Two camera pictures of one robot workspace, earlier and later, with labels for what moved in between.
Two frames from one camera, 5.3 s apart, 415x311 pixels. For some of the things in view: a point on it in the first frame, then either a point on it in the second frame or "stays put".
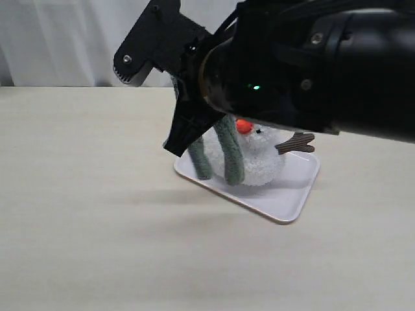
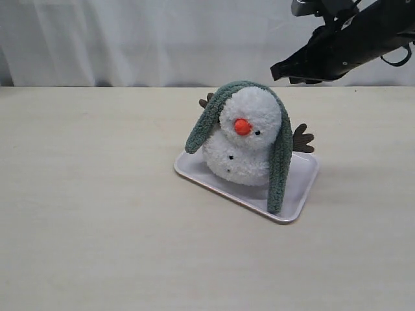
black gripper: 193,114 → 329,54
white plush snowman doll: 262,151 stays put
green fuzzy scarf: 225,129 → 208,118
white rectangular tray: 283,199 stays put
